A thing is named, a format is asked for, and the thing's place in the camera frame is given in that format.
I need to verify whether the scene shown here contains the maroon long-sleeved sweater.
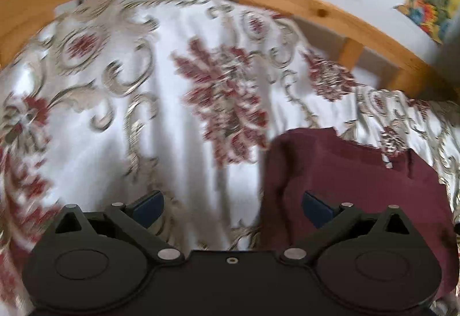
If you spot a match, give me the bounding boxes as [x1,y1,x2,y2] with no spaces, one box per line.
[259,127,458,302]

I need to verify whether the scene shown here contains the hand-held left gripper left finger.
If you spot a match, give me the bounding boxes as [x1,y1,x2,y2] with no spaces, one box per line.
[45,189,185,263]

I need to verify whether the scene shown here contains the white floral satin blanket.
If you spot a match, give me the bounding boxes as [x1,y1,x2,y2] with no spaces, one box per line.
[0,0,460,316]

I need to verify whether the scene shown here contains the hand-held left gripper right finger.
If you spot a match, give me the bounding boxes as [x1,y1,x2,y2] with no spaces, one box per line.
[278,191,418,263]

